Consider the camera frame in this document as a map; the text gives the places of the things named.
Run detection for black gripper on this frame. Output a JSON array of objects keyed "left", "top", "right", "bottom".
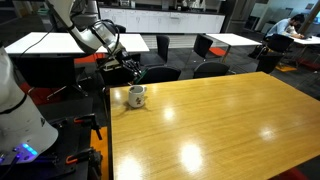
[{"left": 113, "top": 48, "right": 143, "bottom": 85}]

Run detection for white ceramic cup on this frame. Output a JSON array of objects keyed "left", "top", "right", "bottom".
[{"left": 127, "top": 84, "right": 148, "bottom": 109}]

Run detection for black office chair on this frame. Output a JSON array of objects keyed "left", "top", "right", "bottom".
[
  {"left": 13, "top": 54, "right": 89, "bottom": 101},
  {"left": 193, "top": 33, "right": 214, "bottom": 60},
  {"left": 266, "top": 33, "right": 295, "bottom": 54},
  {"left": 138, "top": 65, "right": 182, "bottom": 84},
  {"left": 155, "top": 34, "right": 171, "bottom": 66},
  {"left": 255, "top": 53, "right": 284, "bottom": 75},
  {"left": 192, "top": 61, "right": 231, "bottom": 80}
]

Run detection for orange seat cushion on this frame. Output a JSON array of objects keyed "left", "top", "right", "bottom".
[
  {"left": 73, "top": 53, "right": 101, "bottom": 65},
  {"left": 208, "top": 47, "right": 228, "bottom": 58}
]

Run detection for white kitchen counter cabinets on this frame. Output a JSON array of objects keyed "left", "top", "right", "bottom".
[{"left": 98, "top": 6, "right": 226, "bottom": 34}]

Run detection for large white rectangular table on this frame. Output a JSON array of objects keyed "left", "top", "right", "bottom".
[{"left": 4, "top": 31, "right": 151, "bottom": 56}]

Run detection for white table with thin legs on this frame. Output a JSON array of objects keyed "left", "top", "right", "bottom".
[{"left": 204, "top": 32, "right": 263, "bottom": 64}]

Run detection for green waste bin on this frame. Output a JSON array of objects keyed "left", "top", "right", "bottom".
[{"left": 37, "top": 8, "right": 54, "bottom": 33}]

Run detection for white board panel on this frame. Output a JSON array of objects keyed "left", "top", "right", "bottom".
[{"left": 250, "top": 2, "right": 268, "bottom": 18}]

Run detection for seated man light blue shirt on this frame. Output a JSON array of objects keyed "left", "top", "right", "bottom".
[{"left": 265, "top": 10, "right": 306, "bottom": 40}]

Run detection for white desk with laptop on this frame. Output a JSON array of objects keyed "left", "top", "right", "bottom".
[{"left": 289, "top": 34, "right": 320, "bottom": 47}]

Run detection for slanted wooden column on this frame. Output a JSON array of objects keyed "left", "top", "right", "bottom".
[{"left": 297, "top": 0, "right": 320, "bottom": 34}]

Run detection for red seat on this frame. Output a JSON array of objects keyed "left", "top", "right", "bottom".
[{"left": 268, "top": 166, "right": 311, "bottom": 180}]

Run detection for orange handled black clamp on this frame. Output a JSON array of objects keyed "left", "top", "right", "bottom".
[
  {"left": 65, "top": 147, "right": 104, "bottom": 177},
  {"left": 73, "top": 113, "right": 103, "bottom": 141}
]

